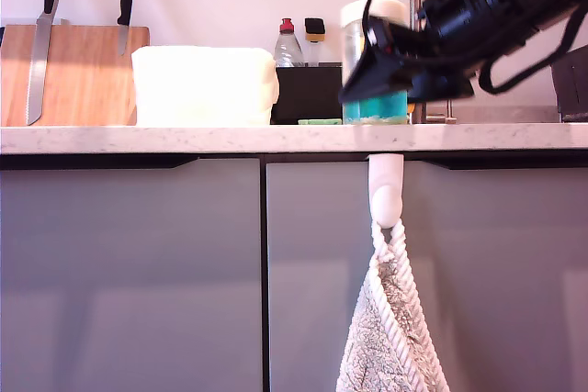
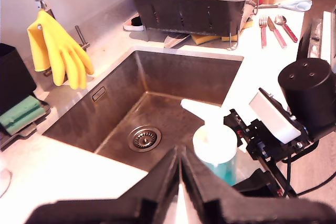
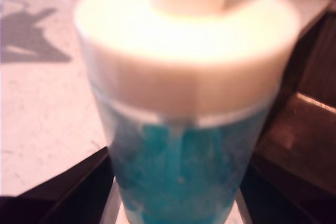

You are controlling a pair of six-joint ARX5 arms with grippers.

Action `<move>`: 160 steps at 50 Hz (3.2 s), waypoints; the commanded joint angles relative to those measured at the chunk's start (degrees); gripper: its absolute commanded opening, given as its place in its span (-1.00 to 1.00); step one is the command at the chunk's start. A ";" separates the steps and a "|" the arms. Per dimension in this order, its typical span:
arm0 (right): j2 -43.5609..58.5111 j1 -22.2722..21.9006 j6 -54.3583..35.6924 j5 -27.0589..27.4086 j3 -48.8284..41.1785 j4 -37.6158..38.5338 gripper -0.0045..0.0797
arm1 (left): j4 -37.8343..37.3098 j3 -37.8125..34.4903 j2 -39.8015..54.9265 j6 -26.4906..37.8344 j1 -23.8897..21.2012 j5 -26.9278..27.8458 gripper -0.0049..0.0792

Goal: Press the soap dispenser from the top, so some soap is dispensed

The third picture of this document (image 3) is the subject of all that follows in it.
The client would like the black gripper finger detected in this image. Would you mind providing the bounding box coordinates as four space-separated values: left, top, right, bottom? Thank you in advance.
239 155 336 224
0 146 115 224

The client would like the steel kitchen sink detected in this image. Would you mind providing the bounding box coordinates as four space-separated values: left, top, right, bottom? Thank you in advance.
258 5 336 204

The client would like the clear soap dispenser blue soap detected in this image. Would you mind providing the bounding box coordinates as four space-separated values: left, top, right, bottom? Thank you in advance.
72 0 303 224

